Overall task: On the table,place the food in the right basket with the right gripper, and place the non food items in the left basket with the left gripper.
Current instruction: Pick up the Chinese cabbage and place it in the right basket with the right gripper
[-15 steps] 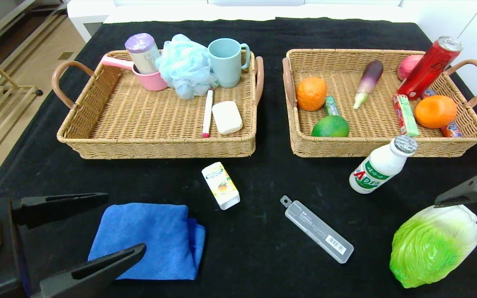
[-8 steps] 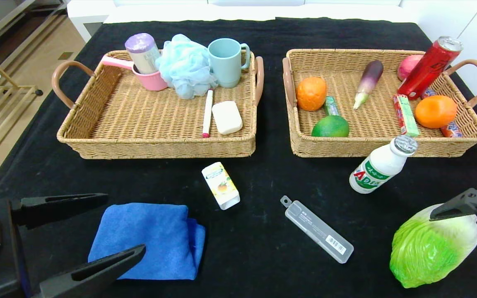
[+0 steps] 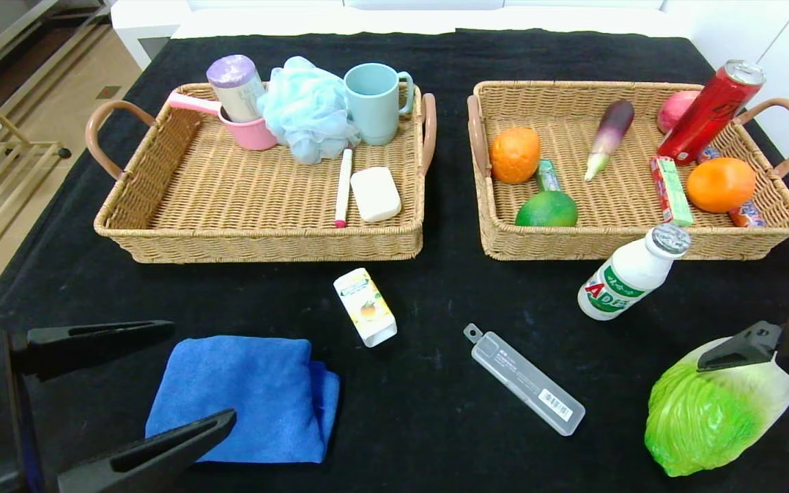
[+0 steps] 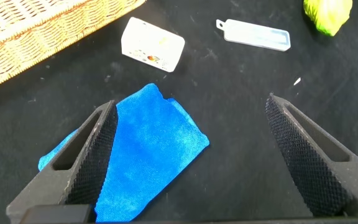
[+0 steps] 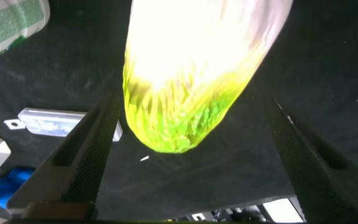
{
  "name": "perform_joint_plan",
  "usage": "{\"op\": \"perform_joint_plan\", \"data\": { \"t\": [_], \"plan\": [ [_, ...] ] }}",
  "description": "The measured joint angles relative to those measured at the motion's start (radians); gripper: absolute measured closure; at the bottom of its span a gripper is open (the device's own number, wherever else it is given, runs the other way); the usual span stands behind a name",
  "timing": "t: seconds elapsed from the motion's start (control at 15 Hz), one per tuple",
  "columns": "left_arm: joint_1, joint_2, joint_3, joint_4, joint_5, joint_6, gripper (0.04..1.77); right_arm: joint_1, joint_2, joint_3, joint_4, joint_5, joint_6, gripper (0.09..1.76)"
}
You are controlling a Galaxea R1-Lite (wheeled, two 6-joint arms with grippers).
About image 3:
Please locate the small white yellow box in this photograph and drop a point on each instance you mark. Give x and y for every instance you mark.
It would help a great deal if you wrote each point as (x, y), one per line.
(365, 308)

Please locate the purple eggplant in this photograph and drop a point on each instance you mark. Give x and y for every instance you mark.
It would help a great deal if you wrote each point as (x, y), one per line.
(612, 129)

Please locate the white soap bar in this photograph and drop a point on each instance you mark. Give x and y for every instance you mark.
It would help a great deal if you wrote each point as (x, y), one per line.
(375, 194)

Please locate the gold metal wheeled rack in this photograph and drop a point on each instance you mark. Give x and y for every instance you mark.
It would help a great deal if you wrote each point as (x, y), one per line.
(31, 143)

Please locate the smooth orange fruit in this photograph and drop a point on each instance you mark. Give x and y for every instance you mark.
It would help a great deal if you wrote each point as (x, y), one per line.
(720, 185)

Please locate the small green gum pack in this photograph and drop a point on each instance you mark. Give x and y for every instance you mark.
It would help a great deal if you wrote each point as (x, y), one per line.
(546, 175)

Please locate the light blue bath loofah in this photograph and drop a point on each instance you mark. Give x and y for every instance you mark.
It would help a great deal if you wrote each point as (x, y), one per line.
(307, 108)

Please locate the red soda can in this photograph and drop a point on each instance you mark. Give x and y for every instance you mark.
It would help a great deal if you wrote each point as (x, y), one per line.
(706, 115)

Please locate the pink plastic scoop cup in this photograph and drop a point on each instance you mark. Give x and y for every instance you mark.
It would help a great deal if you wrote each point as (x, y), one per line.
(253, 135)

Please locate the red green candy box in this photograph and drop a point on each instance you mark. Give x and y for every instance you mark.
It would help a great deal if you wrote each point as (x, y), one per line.
(672, 194)

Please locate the brown floor plate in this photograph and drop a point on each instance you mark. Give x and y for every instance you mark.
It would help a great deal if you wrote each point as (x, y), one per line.
(109, 92)

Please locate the white pink marker pen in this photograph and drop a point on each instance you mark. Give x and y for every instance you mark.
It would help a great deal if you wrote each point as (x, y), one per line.
(344, 187)

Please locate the teal plastic mug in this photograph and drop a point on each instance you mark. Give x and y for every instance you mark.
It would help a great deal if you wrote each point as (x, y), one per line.
(374, 108)

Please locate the clear plastic toothbrush case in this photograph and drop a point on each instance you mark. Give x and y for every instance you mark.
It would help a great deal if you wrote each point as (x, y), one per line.
(524, 383)

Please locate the bumpy orange fruit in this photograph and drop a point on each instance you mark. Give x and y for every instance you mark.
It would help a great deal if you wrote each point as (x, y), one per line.
(514, 156)

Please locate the white AD milk bottle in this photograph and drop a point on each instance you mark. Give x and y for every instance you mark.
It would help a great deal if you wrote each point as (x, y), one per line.
(624, 276)

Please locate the purple lidded cylinder container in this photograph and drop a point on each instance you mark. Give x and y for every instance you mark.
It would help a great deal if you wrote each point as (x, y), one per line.
(235, 84)

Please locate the pink peach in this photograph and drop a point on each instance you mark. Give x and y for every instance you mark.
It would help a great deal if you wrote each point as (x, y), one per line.
(674, 111)

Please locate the blue towel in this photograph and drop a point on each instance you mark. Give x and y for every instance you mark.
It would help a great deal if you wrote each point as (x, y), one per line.
(251, 390)

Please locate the black table cloth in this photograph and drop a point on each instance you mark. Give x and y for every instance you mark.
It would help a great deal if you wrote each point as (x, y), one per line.
(435, 301)

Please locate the green white cabbage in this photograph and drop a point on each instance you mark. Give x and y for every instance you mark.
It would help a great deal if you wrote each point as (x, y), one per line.
(703, 418)

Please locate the green round fruit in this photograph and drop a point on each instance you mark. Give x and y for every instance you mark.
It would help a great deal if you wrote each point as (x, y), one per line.
(546, 210)

